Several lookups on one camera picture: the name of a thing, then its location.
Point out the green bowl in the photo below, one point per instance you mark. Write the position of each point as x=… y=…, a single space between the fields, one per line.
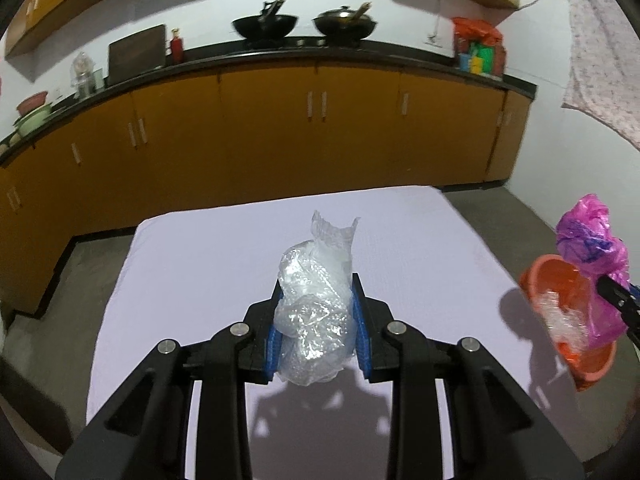
x=32 y=122

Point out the yellow base cabinets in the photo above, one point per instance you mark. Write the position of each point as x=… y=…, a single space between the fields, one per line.
x=300 y=145

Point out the clear plastic bag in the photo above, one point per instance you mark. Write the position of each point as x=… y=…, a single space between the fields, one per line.
x=315 y=300

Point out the black wok with lid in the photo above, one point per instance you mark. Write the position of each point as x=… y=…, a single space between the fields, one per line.
x=345 y=25

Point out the open black wok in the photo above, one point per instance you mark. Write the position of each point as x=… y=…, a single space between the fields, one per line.
x=265 y=25

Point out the red plastic basin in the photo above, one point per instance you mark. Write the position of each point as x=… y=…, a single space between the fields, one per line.
x=555 y=275

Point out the green plastic cup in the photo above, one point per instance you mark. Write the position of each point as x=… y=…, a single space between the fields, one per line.
x=482 y=52

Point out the yellow plastic cup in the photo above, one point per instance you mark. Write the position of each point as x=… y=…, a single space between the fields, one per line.
x=477 y=66

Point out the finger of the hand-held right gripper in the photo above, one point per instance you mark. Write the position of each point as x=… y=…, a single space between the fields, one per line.
x=622 y=305

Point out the clear bubble wrap sheet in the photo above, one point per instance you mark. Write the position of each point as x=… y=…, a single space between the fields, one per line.
x=562 y=317

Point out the blue plastic cup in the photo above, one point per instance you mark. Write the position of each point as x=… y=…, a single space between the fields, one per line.
x=465 y=61

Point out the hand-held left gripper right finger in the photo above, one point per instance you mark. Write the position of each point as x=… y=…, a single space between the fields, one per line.
x=362 y=345

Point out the floral hanging cloth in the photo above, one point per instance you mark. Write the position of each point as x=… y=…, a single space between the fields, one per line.
x=605 y=60

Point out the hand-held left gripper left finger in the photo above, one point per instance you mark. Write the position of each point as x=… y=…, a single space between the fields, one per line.
x=272 y=350

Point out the black kitchen countertop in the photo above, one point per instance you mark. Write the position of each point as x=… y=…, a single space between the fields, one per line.
x=410 y=62

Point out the dark wooden cutting board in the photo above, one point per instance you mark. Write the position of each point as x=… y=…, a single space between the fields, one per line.
x=137 y=52

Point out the pink plastic bag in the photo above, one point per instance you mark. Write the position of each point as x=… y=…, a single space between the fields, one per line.
x=585 y=230

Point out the red bowl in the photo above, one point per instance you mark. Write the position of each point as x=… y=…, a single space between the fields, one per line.
x=32 y=104

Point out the red bottle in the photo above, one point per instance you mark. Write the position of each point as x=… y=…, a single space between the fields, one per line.
x=177 y=50

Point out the orange bag on cups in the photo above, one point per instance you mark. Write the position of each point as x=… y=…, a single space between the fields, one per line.
x=477 y=30

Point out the glass jar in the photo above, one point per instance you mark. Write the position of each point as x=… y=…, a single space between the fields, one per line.
x=84 y=77

